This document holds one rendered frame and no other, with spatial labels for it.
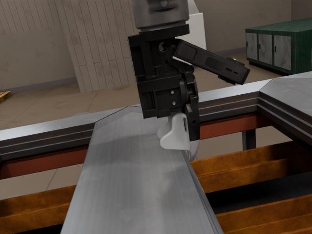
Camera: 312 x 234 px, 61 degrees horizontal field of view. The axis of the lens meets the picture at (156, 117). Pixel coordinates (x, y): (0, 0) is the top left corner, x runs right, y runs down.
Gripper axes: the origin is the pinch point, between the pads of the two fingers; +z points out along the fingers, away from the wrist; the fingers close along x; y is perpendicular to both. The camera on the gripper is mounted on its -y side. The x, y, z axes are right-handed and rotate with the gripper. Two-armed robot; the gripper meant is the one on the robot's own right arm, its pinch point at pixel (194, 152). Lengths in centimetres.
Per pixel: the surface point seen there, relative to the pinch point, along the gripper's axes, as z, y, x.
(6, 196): 87, 122, -150
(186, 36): 21, -114, -519
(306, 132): 4.5, -24.1, -7.0
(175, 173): 1.1, 3.9, 3.3
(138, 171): 1.1, 9.5, 0.4
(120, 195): 1.1, 12.5, 6.1
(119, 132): 1.1, 13.1, -17.9
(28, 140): 2.5, 37.4, -28.2
